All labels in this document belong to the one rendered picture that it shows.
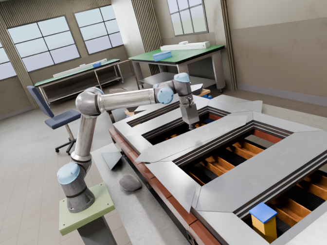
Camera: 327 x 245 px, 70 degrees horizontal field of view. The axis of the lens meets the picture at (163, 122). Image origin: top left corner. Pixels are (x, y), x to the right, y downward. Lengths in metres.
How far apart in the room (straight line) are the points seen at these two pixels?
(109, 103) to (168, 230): 0.63
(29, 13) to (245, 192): 8.42
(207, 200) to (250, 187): 0.17
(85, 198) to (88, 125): 0.40
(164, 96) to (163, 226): 0.59
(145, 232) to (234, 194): 0.45
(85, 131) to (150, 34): 5.97
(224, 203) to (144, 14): 6.54
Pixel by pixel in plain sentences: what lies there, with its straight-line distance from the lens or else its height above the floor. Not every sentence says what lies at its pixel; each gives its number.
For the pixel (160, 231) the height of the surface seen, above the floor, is 0.68.
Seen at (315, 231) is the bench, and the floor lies 1.05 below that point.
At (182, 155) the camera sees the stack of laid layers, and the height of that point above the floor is 0.86.
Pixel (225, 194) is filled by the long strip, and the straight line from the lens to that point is 0.95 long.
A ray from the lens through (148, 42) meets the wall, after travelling 7.08.
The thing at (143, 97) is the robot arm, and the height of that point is 1.21.
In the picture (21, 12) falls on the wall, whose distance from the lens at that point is 8.85.
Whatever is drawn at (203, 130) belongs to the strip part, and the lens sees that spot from 1.42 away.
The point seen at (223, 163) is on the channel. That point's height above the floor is 0.70.
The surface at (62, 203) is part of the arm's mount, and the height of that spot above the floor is 0.71.
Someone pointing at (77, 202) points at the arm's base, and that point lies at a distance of 1.37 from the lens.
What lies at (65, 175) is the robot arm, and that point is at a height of 0.93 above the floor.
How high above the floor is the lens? 1.50
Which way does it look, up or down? 23 degrees down
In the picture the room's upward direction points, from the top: 15 degrees counter-clockwise
